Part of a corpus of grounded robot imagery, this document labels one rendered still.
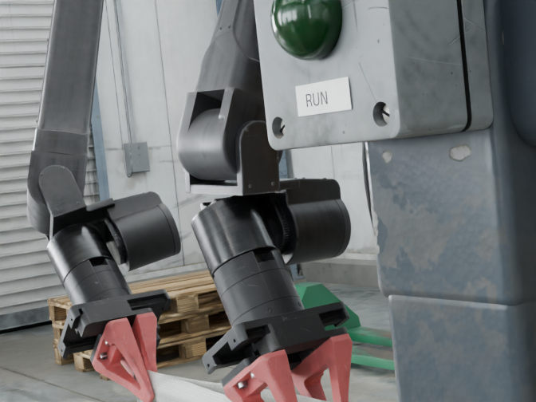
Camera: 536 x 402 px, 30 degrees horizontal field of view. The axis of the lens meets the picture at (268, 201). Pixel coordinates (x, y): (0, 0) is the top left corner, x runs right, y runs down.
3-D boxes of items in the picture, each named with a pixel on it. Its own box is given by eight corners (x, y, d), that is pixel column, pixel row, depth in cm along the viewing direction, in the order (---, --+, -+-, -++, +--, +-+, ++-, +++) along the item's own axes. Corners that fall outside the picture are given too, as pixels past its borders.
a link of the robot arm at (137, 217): (33, 209, 108) (33, 171, 100) (132, 177, 112) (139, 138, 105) (73, 305, 104) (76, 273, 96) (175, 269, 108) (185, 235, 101)
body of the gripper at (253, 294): (356, 321, 76) (317, 237, 79) (245, 347, 70) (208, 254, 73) (313, 356, 81) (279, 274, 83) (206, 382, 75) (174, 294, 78)
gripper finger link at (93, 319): (188, 371, 91) (147, 295, 96) (117, 388, 87) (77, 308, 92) (169, 415, 95) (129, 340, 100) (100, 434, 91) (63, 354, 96)
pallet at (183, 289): (49, 320, 646) (46, 297, 646) (212, 290, 707) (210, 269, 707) (96, 333, 576) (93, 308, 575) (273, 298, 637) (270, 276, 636)
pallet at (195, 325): (53, 341, 646) (50, 319, 645) (211, 308, 715) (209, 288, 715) (110, 356, 577) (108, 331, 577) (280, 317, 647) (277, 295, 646)
